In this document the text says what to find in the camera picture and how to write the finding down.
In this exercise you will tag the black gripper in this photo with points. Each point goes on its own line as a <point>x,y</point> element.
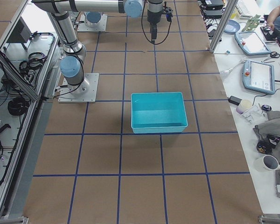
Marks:
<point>153,17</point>

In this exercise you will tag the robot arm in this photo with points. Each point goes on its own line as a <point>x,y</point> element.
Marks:
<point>72,66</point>
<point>59,8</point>

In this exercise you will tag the blue plate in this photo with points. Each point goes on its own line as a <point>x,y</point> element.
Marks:
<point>232,27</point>

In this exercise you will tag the teach pendant tablet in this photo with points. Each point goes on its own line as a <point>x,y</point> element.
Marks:
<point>251,43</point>
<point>259,77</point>

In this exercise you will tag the turquoise plastic bin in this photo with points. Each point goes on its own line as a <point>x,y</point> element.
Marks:
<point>158,112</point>

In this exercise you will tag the black power adapter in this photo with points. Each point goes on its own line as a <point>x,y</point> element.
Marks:
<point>234,100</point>

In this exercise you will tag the black scissors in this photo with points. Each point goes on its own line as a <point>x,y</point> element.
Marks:
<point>273,54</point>

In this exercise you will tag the grey cloth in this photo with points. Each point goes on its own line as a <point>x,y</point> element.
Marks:
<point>268,134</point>

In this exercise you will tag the white mug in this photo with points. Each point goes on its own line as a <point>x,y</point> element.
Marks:
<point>266,164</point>

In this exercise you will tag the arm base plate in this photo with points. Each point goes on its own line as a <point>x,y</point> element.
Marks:
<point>86,92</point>
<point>93,23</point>

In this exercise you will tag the aluminium frame post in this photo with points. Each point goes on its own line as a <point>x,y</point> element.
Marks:
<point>231,4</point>

